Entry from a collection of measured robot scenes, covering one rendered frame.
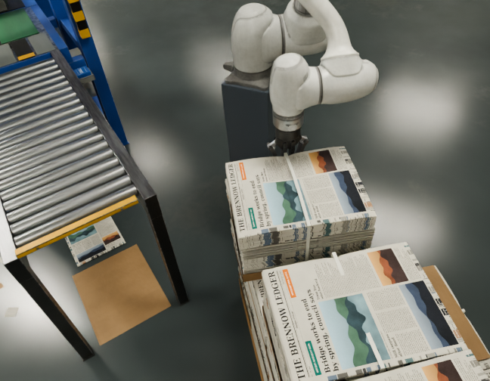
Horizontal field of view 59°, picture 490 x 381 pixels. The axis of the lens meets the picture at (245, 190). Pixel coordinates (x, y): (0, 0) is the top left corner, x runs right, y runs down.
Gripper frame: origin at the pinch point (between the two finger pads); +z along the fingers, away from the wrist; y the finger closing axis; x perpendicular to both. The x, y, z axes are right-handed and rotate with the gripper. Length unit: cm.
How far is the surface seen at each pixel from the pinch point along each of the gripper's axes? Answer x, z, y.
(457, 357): -71, -12, 15
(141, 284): 32, 96, -68
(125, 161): 38, 16, -56
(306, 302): -51, -11, -11
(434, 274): -30, 35, 46
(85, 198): 23, 16, -71
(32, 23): 182, 19, -108
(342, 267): -44.6, -10.9, 0.6
